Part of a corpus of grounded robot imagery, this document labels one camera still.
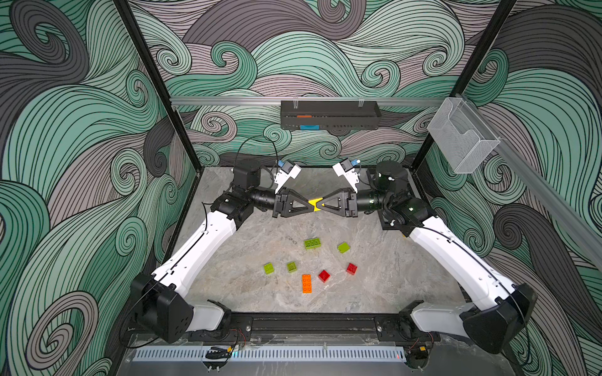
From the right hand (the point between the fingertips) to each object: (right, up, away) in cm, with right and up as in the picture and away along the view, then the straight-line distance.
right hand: (318, 204), depth 61 cm
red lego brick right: (+15, -26, +24) cm, 39 cm away
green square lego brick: (+13, -20, +31) cm, 39 cm away
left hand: (-2, -1, -1) cm, 2 cm away
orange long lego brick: (-2, -31, +22) cm, 38 cm away
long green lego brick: (+1, -19, +31) cm, 36 cm away
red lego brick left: (+4, -28, +22) cm, 36 cm away
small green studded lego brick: (-16, -26, +24) cm, 39 cm away
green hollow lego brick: (-8, -25, +24) cm, 36 cm away
